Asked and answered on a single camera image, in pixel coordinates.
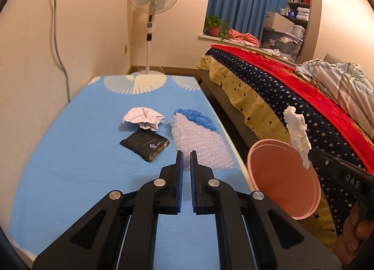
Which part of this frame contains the wooden bookshelf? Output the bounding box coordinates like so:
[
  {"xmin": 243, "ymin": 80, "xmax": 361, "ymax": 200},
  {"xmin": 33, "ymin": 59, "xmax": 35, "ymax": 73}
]
[{"xmin": 288, "ymin": 0, "xmax": 312, "ymax": 31}]

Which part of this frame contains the cardboard box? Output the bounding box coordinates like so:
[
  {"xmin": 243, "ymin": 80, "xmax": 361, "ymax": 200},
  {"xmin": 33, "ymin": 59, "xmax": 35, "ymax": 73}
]
[{"xmin": 264, "ymin": 11, "xmax": 295, "ymax": 35}]

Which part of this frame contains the clear bubble wrap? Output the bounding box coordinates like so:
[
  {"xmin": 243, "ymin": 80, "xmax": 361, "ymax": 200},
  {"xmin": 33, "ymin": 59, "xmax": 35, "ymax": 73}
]
[{"xmin": 170, "ymin": 114, "xmax": 235, "ymax": 171}]

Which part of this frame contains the pink cloth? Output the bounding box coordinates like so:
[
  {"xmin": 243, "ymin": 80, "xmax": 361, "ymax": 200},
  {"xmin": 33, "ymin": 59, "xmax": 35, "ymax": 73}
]
[{"xmin": 228, "ymin": 28, "xmax": 260, "ymax": 47}]

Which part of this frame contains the grey wall cable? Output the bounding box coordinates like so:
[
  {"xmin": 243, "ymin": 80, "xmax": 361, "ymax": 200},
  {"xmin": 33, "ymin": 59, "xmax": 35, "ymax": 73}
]
[{"xmin": 51, "ymin": 0, "xmax": 71, "ymax": 103}]

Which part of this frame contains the crumpled white paper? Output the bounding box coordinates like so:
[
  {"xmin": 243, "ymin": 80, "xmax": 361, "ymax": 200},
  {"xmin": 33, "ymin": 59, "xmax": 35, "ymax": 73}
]
[{"xmin": 122, "ymin": 107, "xmax": 165, "ymax": 131}]

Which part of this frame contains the pink plastic bin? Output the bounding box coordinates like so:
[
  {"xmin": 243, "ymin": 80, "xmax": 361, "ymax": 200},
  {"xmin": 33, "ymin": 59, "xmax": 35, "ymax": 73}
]
[{"xmin": 247, "ymin": 139, "xmax": 322, "ymax": 220}]

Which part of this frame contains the person's right hand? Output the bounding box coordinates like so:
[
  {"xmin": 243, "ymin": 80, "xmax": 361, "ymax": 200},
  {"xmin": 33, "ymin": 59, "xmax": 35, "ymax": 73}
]
[{"xmin": 334, "ymin": 200, "xmax": 374, "ymax": 268}]

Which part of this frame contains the blue curtain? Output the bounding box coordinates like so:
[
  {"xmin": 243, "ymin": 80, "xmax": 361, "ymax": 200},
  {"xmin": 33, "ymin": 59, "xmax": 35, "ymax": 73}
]
[{"xmin": 206, "ymin": 0, "xmax": 290, "ymax": 44}]

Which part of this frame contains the clear plastic storage bin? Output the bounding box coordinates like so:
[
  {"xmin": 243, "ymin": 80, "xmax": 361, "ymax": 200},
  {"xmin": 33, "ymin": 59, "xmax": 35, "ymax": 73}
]
[{"xmin": 261, "ymin": 27, "xmax": 301, "ymax": 61}]

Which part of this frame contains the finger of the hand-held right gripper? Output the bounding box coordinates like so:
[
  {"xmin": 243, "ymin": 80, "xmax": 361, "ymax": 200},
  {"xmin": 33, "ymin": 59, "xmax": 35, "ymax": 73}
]
[{"xmin": 308, "ymin": 147, "xmax": 342, "ymax": 173}]

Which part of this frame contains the black flat package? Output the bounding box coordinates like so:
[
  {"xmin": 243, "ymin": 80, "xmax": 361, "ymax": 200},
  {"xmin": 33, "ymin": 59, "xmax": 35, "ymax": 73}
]
[{"xmin": 120, "ymin": 129, "xmax": 170, "ymax": 163}]

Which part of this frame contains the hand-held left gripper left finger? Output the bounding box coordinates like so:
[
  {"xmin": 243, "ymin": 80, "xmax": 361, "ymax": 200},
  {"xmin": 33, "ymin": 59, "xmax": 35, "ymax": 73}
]
[{"xmin": 32, "ymin": 150, "xmax": 184, "ymax": 270}]

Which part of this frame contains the navy star bedsheet yellow border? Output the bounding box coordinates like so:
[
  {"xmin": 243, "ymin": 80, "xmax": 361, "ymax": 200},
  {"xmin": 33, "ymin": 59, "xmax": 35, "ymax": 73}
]
[{"xmin": 196, "ymin": 47, "xmax": 374, "ymax": 250}]

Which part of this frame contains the potted green plant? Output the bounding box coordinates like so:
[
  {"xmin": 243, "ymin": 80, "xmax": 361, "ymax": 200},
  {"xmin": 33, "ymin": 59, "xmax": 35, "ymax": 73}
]
[{"xmin": 205, "ymin": 15, "xmax": 230, "ymax": 40}]

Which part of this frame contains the blue patterned table mat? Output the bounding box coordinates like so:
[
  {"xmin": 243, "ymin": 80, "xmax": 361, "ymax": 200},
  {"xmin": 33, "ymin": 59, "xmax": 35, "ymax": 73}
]
[{"xmin": 9, "ymin": 75, "xmax": 253, "ymax": 270}]

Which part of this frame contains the blue bubble wrap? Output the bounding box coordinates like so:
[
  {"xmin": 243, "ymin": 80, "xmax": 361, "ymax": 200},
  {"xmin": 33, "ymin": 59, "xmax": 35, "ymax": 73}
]
[{"xmin": 173, "ymin": 108, "xmax": 219, "ymax": 134}]

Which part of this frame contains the dark bed frame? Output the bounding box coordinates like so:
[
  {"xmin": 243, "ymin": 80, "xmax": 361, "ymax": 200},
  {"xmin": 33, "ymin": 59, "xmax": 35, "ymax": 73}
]
[{"xmin": 200, "ymin": 79, "xmax": 255, "ymax": 155}]

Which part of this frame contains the striped quilt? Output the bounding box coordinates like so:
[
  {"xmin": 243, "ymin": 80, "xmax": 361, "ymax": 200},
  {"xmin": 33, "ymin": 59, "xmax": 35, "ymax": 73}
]
[{"xmin": 295, "ymin": 59, "xmax": 374, "ymax": 138}]

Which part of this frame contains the red blanket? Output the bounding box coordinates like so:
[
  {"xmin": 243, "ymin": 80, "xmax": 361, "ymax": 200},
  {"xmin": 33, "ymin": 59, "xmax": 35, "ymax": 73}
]
[{"xmin": 211, "ymin": 45, "xmax": 374, "ymax": 140}]

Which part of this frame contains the white crumpled cloth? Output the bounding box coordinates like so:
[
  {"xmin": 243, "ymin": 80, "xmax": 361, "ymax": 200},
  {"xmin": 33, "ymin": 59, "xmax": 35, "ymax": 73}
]
[{"xmin": 261, "ymin": 48, "xmax": 293, "ymax": 60}]

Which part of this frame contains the white tissue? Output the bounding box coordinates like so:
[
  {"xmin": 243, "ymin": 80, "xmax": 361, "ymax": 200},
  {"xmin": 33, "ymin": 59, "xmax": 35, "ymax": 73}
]
[{"xmin": 283, "ymin": 106, "xmax": 312, "ymax": 169}]

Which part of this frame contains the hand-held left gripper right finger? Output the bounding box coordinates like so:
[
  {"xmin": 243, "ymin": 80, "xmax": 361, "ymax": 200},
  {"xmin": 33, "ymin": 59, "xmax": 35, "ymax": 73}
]
[{"xmin": 190, "ymin": 150, "xmax": 342, "ymax": 270}]

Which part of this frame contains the white lidded container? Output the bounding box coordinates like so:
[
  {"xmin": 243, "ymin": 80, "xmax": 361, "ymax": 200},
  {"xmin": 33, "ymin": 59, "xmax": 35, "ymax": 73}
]
[{"xmin": 293, "ymin": 25, "xmax": 307, "ymax": 40}]

